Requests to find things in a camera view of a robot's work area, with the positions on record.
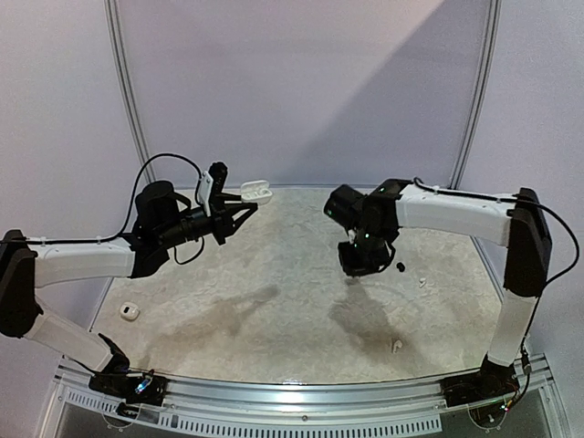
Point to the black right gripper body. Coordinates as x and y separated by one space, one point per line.
360 263

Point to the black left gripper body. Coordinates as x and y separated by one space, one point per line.
219 216

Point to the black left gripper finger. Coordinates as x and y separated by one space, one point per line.
234 216
225 198

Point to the white oval charging case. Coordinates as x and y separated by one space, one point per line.
255 190

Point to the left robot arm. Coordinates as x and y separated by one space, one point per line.
165 220

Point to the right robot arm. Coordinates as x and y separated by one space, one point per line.
516 222

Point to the small white charging case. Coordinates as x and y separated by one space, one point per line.
129 311

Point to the white earbud near front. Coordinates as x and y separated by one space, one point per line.
396 346

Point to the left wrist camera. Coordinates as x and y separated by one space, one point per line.
210 185

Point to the aluminium table front rail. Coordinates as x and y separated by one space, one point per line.
203 408

